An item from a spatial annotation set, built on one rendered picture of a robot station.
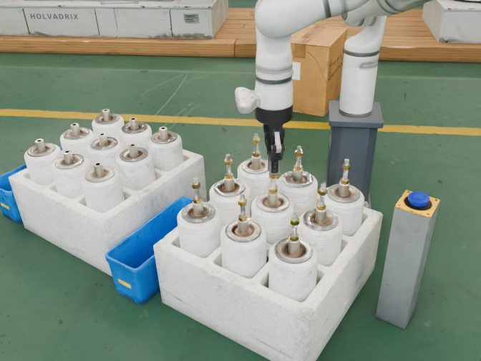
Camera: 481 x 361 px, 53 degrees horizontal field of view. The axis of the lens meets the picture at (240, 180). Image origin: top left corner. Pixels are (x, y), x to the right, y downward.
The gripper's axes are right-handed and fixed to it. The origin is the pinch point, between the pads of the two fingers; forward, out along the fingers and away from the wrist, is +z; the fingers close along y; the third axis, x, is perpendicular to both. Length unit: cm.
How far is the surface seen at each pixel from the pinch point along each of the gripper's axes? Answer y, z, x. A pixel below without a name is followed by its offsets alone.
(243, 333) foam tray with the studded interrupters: -18.0, 30.6, 9.4
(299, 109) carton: 101, 34, -28
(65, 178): 22, 12, 50
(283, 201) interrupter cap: -0.1, 9.8, -2.2
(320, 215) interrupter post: -8.8, 8.0, -8.4
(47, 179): 29, 16, 58
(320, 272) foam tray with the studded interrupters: -15.4, 17.7, -7.3
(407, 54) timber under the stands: 158, 32, -100
